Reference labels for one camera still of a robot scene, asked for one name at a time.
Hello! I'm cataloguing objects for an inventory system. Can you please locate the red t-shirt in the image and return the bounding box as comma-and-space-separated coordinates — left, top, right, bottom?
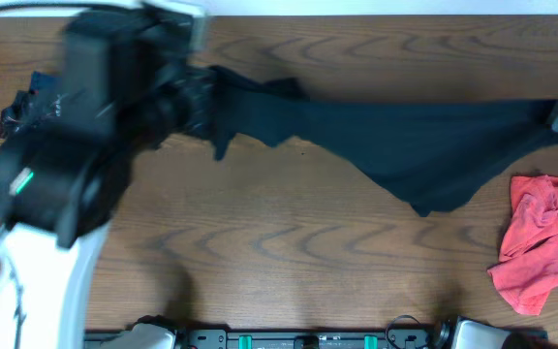
488, 175, 558, 316

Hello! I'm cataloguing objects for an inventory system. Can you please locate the black t-shirt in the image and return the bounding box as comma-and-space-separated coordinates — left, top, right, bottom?
210, 66, 558, 216

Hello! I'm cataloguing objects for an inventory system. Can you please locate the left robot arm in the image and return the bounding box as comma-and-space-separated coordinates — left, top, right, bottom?
0, 1, 212, 348

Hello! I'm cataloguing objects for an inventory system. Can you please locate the folded navy blue shirt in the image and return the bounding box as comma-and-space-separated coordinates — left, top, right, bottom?
28, 71, 59, 94

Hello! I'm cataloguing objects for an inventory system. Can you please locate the folded black printed shirt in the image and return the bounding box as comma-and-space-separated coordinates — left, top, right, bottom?
0, 89, 65, 140

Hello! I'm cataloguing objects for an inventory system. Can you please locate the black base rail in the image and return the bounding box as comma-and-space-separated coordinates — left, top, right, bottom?
83, 328, 549, 349

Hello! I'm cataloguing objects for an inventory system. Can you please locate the right black cable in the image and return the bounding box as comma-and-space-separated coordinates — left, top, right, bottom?
384, 313, 435, 349

